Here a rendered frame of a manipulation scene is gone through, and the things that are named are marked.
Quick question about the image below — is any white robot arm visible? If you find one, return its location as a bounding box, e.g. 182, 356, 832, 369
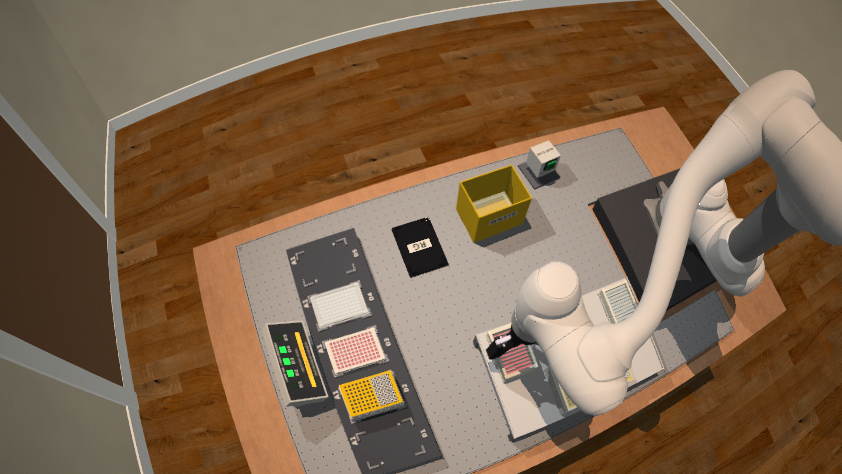
511, 70, 842, 416

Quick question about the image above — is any black flat pad with rg label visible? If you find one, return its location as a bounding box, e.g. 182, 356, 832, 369
392, 217, 448, 277

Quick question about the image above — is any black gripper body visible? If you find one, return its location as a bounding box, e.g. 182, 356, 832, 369
507, 324, 537, 345

